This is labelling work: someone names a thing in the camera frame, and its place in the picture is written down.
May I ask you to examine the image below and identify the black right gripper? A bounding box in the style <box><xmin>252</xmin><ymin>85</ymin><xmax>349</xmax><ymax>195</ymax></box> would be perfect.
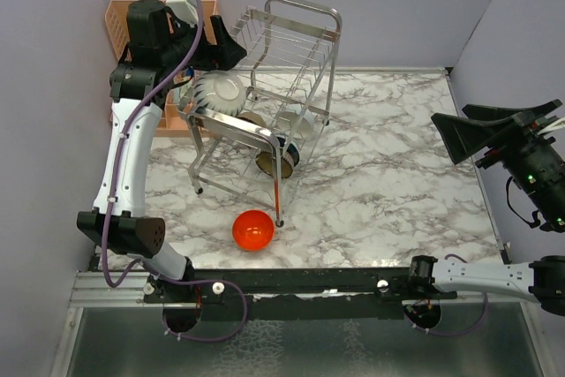
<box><xmin>429</xmin><ymin>97</ymin><xmax>565</xmax><ymax>229</ymax></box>

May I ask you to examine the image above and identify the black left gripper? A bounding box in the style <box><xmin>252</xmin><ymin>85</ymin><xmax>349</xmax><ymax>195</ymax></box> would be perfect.
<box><xmin>161</xmin><ymin>14</ymin><xmax>246</xmax><ymax>72</ymax></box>

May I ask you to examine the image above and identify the beige speckled bowl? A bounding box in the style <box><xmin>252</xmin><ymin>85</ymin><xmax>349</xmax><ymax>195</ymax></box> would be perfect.
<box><xmin>192</xmin><ymin>70</ymin><xmax>246</xmax><ymax>117</ymax></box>

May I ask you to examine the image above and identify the white bowl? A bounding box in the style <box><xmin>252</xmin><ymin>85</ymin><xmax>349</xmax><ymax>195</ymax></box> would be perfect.
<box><xmin>288</xmin><ymin>110</ymin><xmax>315</xmax><ymax>139</ymax></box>

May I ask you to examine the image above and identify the dark patterned cream-inside bowl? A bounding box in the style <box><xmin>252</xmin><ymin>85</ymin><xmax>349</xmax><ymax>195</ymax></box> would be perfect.
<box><xmin>255</xmin><ymin>145</ymin><xmax>301</xmax><ymax>179</ymax></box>

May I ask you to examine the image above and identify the red bowl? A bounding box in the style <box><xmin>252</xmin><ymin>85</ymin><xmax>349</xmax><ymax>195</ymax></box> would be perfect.
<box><xmin>232</xmin><ymin>209</ymin><xmax>275</xmax><ymax>251</ymax></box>

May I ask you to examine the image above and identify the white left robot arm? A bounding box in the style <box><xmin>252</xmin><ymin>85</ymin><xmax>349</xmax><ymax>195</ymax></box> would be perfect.
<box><xmin>77</xmin><ymin>0</ymin><xmax>246</xmax><ymax>302</ymax></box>

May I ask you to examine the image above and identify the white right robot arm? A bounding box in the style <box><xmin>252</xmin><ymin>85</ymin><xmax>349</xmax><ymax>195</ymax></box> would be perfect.
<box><xmin>405</xmin><ymin>100</ymin><xmax>564</xmax><ymax>316</ymax></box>

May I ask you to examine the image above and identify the peach plastic file organizer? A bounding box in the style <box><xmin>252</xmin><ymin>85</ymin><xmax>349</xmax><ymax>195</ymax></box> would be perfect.
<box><xmin>104</xmin><ymin>0</ymin><xmax>220</xmax><ymax>138</ymax></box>

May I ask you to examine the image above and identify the steel wire dish rack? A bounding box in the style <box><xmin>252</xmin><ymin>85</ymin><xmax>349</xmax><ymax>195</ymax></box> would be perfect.
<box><xmin>181</xmin><ymin>0</ymin><xmax>343</xmax><ymax>226</ymax></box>

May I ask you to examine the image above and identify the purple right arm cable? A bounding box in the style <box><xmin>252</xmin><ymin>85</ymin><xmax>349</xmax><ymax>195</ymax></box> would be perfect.
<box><xmin>402</xmin><ymin>255</ymin><xmax>491</xmax><ymax>338</ymax></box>

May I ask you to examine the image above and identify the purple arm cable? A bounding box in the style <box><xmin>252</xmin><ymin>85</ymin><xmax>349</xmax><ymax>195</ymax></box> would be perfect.
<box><xmin>99</xmin><ymin>0</ymin><xmax>252</xmax><ymax>344</ymax></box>
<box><xmin>402</xmin><ymin>255</ymin><xmax>491</xmax><ymax>338</ymax></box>

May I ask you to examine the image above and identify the black aluminium frame rail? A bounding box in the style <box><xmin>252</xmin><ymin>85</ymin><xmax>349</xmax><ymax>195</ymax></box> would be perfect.
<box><xmin>71</xmin><ymin>257</ymin><xmax>535</xmax><ymax>323</ymax></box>

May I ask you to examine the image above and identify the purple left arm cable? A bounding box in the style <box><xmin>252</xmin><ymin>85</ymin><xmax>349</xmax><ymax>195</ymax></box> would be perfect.
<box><xmin>99</xmin><ymin>0</ymin><xmax>252</xmax><ymax>344</ymax></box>

